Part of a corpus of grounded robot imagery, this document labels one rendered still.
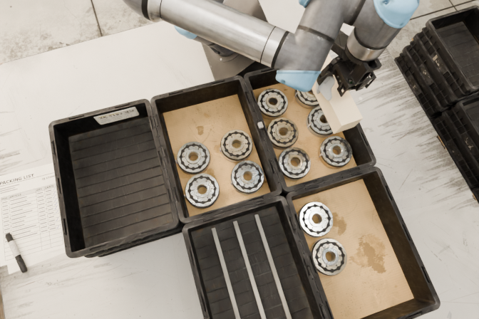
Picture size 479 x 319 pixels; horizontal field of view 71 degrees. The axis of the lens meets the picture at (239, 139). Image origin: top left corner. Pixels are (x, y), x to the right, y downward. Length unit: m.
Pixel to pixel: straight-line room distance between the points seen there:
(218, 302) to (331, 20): 0.79
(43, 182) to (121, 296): 0.47
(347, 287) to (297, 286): 0.15
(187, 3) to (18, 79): 0.98
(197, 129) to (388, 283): 0.74
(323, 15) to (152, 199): 0.72
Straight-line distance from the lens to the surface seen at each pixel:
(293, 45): 0.64
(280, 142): 1.08
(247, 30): 0.65
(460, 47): 2.07
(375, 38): 0.68
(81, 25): 2.53
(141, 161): 1.10
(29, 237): 1.32
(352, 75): 0.79
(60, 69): 1.49
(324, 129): 1.13
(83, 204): 1.13
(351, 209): 1.12
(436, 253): 1.38
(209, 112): 1.13
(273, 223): 1.05
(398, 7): 0.64
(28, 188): 1.36
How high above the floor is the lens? 1.87
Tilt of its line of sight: 71 degrees down
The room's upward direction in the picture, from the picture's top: 9 degrees clockwise
